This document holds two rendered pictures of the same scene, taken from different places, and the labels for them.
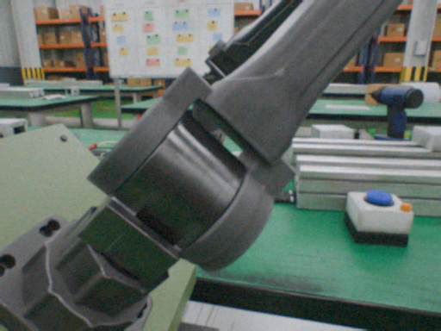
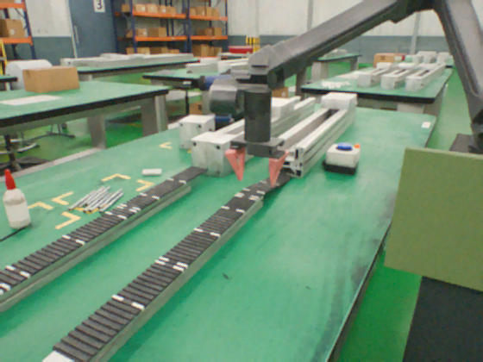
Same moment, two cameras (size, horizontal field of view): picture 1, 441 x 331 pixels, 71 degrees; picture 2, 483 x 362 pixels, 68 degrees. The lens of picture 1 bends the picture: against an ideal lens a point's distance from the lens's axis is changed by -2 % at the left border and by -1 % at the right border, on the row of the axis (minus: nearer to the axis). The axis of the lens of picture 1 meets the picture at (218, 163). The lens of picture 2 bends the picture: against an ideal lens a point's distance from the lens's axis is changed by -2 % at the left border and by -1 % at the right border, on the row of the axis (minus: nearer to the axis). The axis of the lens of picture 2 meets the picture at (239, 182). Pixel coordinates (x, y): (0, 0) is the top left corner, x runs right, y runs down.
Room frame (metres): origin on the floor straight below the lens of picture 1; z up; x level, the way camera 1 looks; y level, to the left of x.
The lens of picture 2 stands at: (0.46, 0.75, 1.13)
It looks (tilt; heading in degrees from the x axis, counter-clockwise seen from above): 22 degrees down; 288
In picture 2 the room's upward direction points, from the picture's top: straight up
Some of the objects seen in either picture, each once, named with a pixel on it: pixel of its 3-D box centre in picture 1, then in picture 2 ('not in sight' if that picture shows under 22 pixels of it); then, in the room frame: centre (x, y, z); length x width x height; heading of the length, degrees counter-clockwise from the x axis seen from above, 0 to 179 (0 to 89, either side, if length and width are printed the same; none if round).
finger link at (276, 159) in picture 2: not in sight; (267, 165); (0.62, 0.03, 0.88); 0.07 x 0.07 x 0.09; 82
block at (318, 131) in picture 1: (332, 143); (200, 133); (0.95, -0.35, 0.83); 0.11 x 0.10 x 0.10; 1
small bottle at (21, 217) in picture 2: not in sight; (14, 198); (1.07, 0.27, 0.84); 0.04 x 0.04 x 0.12
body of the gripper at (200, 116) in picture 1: (206, 120); (257, 130); (0.65, 0.02, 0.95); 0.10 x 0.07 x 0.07; 172
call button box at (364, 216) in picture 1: (374, 215); (340, 158); (0.48, -0.27, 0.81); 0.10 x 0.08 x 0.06; 172
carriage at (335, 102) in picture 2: not in sight; (338, 103); (0.53, -0.81, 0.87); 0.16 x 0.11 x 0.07; 82
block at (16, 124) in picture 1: (5, 134); not in sight; (1.08, 0.76, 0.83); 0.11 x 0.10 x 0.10; 173
